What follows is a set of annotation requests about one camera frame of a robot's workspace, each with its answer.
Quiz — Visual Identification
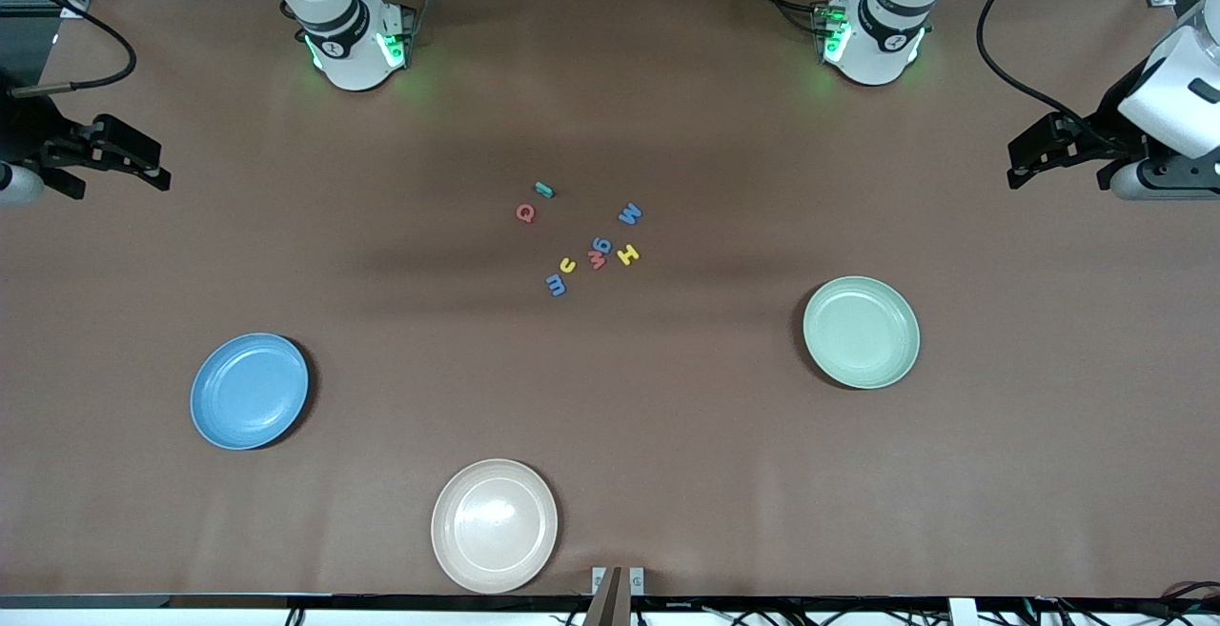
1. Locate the beige plate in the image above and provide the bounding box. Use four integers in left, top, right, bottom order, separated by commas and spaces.
431, 458, 559, 595

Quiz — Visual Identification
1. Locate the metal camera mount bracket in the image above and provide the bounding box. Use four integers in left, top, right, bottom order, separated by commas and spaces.
591, 566, 646, 626

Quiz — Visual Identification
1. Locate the green plate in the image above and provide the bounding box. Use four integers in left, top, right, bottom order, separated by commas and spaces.
803, 275, 922, 390

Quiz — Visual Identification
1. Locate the blue plate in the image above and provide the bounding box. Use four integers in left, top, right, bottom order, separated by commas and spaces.
190, 333, 311, 451

